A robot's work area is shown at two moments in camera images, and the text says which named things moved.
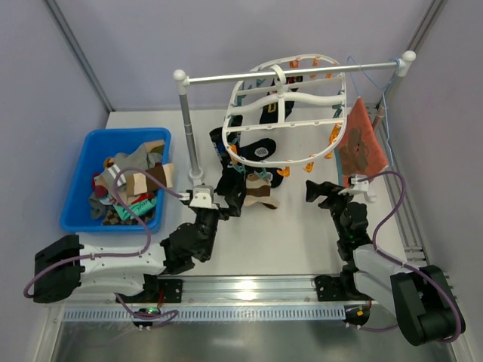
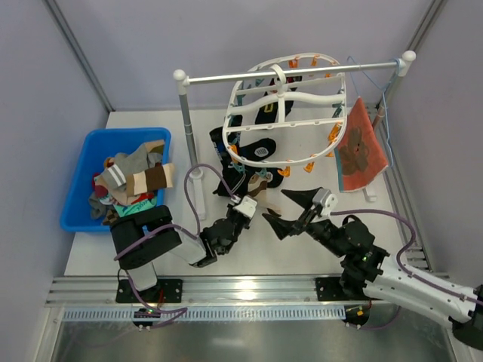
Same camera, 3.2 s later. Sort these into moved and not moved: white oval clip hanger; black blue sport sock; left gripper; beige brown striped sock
Moved: left gripper
Not moved: white oval clip hanger; black blue sport sock; beige brown striped sock
